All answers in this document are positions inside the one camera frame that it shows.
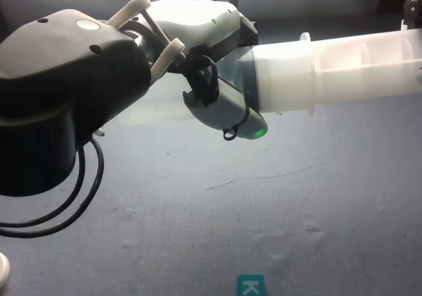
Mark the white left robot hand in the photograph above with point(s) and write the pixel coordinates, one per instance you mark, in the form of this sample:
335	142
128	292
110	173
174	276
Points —
198	22

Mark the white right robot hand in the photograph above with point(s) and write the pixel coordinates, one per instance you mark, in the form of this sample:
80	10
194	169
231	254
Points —
413	7

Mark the translucent syringe barrel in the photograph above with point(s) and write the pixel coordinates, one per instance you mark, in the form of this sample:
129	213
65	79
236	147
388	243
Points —
283	78

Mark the grey table cloth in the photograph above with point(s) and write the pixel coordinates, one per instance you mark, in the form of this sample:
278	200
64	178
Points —
263	194

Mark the teal block with letter K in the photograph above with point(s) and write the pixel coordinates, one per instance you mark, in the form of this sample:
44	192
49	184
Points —
250	286

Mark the white round object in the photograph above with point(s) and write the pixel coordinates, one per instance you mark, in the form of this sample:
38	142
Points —
3	267

